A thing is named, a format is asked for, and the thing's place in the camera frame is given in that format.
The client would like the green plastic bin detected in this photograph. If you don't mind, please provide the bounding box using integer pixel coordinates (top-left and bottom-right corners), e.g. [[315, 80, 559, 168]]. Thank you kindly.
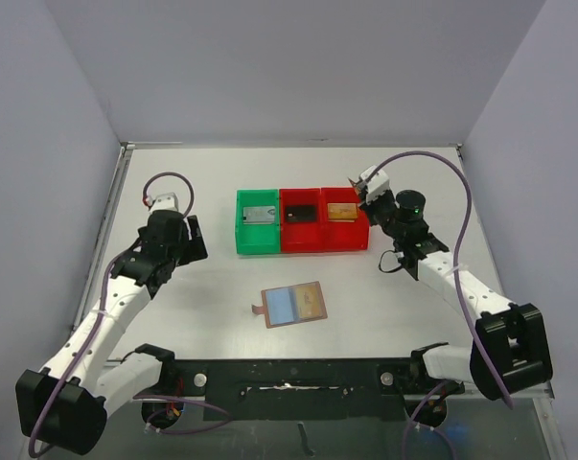
[[235, 189, 280, 256]]

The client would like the red plastic double bin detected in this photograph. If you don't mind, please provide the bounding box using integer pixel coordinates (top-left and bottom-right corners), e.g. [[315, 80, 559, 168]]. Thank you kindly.
[[279, 187, 369, 254]]

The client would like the brown leather card holder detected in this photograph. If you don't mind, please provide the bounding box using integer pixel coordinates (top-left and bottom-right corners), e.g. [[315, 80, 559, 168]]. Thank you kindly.
[[251, 281, 328, 329]]

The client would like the blue credit card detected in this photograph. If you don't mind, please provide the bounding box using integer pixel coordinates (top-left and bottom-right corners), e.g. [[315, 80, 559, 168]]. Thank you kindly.
[[265, 287, 297, 326]]

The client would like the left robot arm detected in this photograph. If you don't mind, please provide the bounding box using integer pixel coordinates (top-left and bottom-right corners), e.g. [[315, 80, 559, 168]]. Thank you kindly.
[[15, 210, 208, 458]]

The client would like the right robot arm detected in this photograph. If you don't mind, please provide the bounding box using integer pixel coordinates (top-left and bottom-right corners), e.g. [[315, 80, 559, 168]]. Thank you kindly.
[[358, 190, 553, 401]]

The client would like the gold credit card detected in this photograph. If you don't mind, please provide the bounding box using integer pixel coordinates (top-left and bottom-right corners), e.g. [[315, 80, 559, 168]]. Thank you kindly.
[[327, 202, 358, 222]]

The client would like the silver credit card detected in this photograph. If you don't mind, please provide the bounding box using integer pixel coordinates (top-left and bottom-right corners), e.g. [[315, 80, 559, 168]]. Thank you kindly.
[[243, 206, 276, 224]]

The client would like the black credit card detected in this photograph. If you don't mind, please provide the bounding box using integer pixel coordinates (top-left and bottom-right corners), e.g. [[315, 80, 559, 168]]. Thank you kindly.
[[285, 204, 318, 223]]

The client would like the gold VIP card in holder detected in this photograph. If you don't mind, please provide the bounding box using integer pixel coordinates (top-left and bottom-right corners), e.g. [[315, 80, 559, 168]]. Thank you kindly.
[[294, 284, 323, 320]]

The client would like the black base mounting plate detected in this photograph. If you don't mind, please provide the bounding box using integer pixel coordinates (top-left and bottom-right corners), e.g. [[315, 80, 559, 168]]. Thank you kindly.
[[120, 356, 462, 423]]

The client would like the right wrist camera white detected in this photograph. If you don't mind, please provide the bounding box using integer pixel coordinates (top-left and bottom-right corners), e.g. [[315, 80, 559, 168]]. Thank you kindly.
[[356, 165, 390, 203]]

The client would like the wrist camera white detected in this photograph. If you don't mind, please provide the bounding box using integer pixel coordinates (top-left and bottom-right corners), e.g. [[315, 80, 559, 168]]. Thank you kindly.
[[144, 193, 179, 213], [356, 165, 390, 203]]

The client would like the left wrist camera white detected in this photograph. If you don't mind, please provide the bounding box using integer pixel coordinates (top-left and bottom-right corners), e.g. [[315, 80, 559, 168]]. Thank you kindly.
[[144, 193, 179, 213]]

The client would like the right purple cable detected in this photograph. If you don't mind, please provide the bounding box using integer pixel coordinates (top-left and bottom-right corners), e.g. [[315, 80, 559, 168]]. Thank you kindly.
[[364, 150, 515, 460]]

